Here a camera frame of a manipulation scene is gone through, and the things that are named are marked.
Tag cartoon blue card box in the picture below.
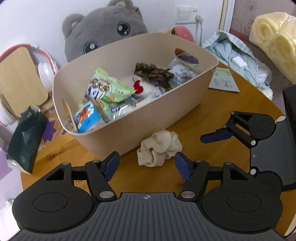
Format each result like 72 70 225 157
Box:
74 101 106 133

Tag blue white plastic packet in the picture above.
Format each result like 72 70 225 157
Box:
110 94 147 120

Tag cream cloth scrunchie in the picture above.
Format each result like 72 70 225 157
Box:
137 130 183 168

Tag white green paper card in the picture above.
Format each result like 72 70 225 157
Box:
209 67 240 92

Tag white charger adapter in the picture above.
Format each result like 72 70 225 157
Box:
231 56 247 70

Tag beige plastic storage basket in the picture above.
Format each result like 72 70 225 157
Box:
52 33 218 159

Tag dark green tissue pack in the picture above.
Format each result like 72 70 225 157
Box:
6 105 48 174

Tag light blue clothing pile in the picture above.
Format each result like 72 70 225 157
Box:
201 31 273 100

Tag silver green snack bag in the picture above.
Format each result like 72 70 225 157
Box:
168 58 198 88

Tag white plush with red heart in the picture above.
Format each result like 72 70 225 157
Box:
132 79 166 103

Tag yellow rolled towel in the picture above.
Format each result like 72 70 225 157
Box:
249 12 295 84

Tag red white headphones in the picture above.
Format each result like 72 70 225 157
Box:
1 44 58 126

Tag wooden headphone stand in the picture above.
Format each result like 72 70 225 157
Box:
1 47 49 117

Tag burger hat plush toy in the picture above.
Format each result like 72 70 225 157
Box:
167 26 195 43

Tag grey cat plush toy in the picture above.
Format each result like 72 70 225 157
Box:
62 1 148 62

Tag white wall socket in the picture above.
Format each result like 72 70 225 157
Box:
176 5 200 25

